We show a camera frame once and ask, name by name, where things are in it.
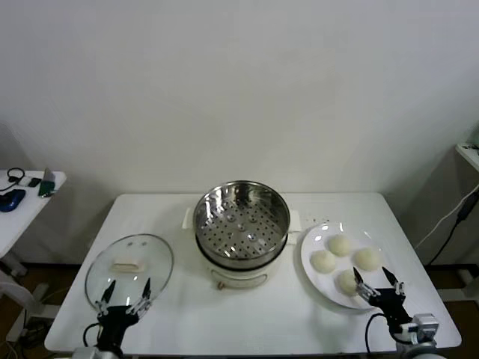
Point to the blue computer mouse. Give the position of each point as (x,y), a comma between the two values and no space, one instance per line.
(11,200)

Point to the white steamed baozi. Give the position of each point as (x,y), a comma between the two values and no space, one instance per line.
(368,258)
(346,284)
(340,245)
(323,261)

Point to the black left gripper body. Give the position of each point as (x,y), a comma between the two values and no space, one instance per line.
(114,321)

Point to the white round plate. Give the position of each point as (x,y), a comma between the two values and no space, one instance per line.
(318,288)

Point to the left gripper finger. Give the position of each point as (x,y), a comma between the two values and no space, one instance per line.
(108,293)
(146,291)

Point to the small black device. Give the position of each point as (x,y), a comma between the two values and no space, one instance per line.
(34,183)

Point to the perforated steel steamer basket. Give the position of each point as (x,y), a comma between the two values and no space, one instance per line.
(243,228)

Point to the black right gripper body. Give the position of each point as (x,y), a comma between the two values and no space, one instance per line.
(391,304)

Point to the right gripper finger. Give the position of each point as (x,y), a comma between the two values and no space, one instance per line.
(358,278)
(391,276)

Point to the round glass pot lid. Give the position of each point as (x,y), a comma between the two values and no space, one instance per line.
(128,266)

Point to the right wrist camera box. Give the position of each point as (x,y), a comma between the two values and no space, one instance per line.
(424,325)

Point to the white electric cooking pot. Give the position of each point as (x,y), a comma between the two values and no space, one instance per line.
(239,275)

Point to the white shelf table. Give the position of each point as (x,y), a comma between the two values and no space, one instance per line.
(469,155)

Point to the white floor power strip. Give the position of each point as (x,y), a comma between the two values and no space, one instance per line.
(41,291)

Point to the white side table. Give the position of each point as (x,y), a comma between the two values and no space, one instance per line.
(37,224)

